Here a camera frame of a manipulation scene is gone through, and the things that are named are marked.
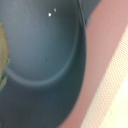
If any grey pot with handles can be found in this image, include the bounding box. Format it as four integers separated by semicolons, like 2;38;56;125
0;0;101;128

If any white woven placemat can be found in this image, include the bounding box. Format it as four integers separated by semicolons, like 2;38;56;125
80;25;128;128

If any teal grey gripper finger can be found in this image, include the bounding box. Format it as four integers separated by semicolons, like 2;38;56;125
0;21;10;92

